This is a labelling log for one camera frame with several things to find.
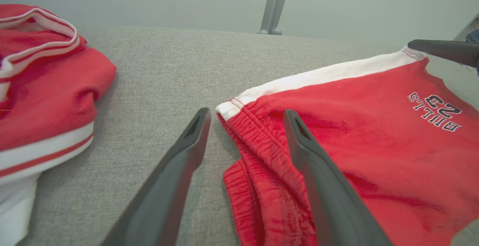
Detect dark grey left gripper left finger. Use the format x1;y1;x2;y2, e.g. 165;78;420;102
100;107;212;246

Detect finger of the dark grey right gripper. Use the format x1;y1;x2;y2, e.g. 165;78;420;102
407;39;479;68

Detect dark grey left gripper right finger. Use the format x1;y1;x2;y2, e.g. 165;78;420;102
283;109;393;246

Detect red shorts white stripe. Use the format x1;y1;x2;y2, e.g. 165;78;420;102
216;46;479;246

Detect red Bulls jersey white sleeves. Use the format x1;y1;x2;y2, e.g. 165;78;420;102
0;4;117;246

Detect grey partition post rounded feet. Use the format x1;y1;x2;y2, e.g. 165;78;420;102
258;0;293;36

